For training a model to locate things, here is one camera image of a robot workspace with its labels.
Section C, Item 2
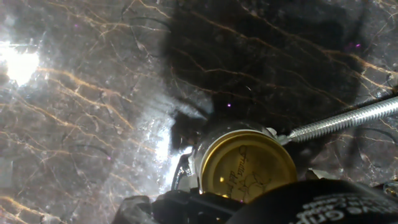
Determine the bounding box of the yellow metal jar lid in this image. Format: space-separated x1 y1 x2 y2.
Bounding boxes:
198 130 298 203

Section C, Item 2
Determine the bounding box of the black C-clamp with steel screw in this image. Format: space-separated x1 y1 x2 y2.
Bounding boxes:
170 95 398 191

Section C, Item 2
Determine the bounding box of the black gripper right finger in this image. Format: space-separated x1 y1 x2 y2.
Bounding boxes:
382 181 398 198

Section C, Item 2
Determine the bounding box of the dark marble pattern mat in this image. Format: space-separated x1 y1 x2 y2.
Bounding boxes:
0 0 398 224

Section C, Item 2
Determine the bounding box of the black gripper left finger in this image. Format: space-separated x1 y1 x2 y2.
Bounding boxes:
111 189 246 224

